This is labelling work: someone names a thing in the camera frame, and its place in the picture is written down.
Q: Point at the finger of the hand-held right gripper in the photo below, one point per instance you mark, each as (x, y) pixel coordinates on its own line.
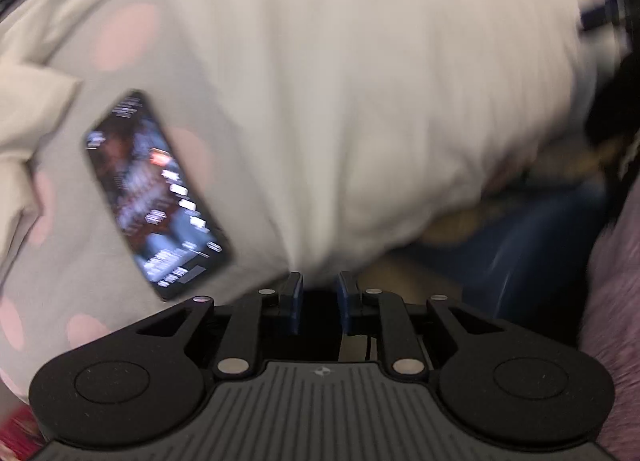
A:
(602, 15)

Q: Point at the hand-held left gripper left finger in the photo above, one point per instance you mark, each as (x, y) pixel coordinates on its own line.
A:
(295, 298)

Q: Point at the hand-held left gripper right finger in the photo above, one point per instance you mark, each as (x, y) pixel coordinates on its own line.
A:
(345, 298)

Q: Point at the white T-shirt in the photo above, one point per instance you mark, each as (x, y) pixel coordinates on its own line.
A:
(375, 91)

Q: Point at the black smartphone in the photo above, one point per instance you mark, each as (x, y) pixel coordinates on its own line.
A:
(155, 191)

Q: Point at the dark blue cloth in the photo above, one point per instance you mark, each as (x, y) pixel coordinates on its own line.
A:
(525, 266)

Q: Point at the pink fuzzy cloth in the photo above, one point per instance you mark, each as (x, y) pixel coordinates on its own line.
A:
(615, 316)

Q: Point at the red patterned cloth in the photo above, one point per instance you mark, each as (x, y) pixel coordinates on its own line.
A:
(17, 433)

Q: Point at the beige folded blanket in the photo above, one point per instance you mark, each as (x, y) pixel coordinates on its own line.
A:
(25, 116)

